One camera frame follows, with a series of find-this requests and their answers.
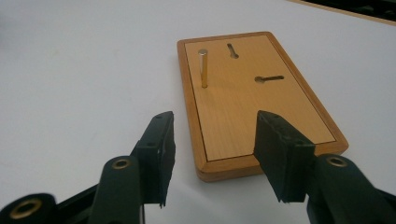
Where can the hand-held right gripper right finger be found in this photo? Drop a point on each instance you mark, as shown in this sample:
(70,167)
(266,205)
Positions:
(286,161)

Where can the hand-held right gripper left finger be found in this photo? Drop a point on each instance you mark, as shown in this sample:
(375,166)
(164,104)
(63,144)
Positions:
(155,155)

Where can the wooden picture frame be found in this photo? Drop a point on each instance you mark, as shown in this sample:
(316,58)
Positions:
(230,112)

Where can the brass stand peg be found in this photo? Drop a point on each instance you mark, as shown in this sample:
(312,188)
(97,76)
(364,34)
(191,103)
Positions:
(203,71)

